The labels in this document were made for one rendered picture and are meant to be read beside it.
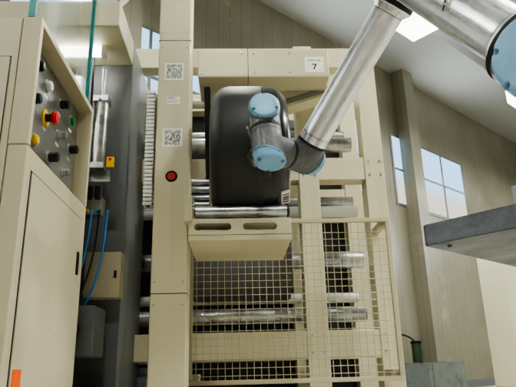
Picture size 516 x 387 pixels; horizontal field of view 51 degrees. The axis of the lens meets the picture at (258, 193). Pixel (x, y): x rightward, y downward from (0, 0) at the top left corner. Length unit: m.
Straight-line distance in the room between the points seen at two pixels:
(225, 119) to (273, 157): 0.47
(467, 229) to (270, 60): 1.76
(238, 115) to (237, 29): 5.86
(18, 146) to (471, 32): 1.06
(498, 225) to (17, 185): 1.06
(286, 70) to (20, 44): 1.33
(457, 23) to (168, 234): 1.26
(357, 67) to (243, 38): 6.26
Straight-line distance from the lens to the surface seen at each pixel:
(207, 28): 7.40
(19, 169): 1.44
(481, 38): 1.14
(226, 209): 1.94
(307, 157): 1.61
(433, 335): 9.07
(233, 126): 1.93
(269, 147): 1.52
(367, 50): 1.56
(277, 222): 1.91
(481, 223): 0.99
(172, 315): 1.96
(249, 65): 2.58
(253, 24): 8.05
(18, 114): 1.50
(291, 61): 2.60
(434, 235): 1.03
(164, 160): 2.10
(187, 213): 1.91
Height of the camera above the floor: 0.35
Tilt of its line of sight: 18 degrees up
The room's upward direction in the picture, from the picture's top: 1 degrees counter-clockwise
